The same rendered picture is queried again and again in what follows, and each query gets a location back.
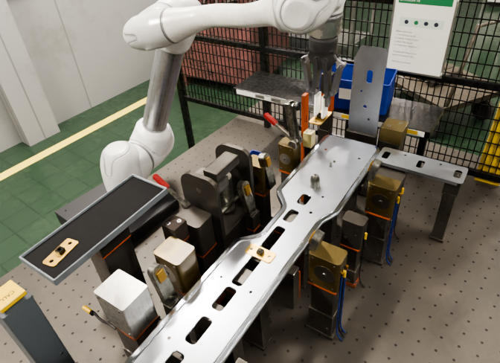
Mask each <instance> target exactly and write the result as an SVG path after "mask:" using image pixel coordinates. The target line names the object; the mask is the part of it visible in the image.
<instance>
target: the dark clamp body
mask: <svg viewBox="0 0 500 363"><path fill-rule="evenodd" d="M177 216H179V217H181V218H183V219H186V221H187V227H188V230H189V234H190V236H189V237H188V239H189V243H190V245H192V246H194V248H195V252H196V258H197V261H198V265H199V271H200V274H201V275H202V276H203V274H204V273H205V272H206V271H207V270H208V269H209V268H210V267H211V265H212V264H213V263H214V262H215V261H216V260H217V258H216V254H215V249H214V246H215V245H216V244H217V242H216V240H215V235H214V227H213V223H212V218H211V214H210V213H209V212H206V211H204V210H201V209H199V208H196V207H194V206H192V205H190V206H189V207H188V208H184V209H183V210H182V211H180V212H179V213H178V214H177ZM225 297H226V293H224V292H223V293H222V294H221V295H220V297H219V298H218V299H217V301H216V302H215V303H218V304H220V303H221V302H222V301H223V299H224V298H225Z"/></svg>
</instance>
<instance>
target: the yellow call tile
mask: <svg viewBox="0 0 500 363"><path fill-rule="evenodd" d="M26 294H27V292H26V291H25V290H24V289H23V288H22V287H20V286H19V285H17V284H16V283H14V282H13V281H12V280H9V281H8V282H6V284H4V285H3V286H1V287H0V313H4V312H5V311H6V310H8V309H9V308H10V307H12V305H14V304H15V303H16V302H17V301H19V300H20V299H21V298H23V297H24V296H25V295H26Z"/></svg>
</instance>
